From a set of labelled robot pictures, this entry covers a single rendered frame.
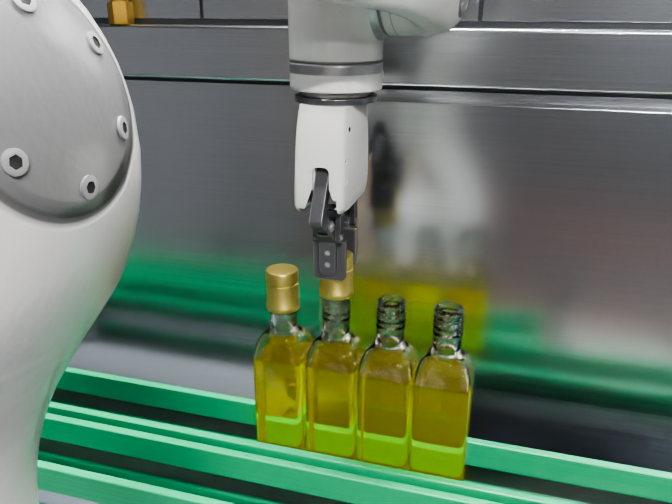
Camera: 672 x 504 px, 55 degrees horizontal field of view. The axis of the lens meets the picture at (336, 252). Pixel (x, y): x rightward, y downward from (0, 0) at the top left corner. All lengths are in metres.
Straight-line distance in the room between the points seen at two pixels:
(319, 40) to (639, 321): 0.46
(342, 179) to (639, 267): 0.35
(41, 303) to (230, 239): 0.71
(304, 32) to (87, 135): 0.43
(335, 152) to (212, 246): 0.35
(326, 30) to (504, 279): 0.35
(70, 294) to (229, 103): 0.66
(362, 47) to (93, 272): 0.43
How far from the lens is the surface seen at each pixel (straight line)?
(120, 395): 0.91
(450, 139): 0.72
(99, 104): 0.17
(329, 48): 0.57
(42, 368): 0.20
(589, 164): 0.72
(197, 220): 0.88
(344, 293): 0.65
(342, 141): 0.57
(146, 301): 0.97
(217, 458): 0.75
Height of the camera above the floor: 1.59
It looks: 21 degrees down
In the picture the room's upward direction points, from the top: straight up
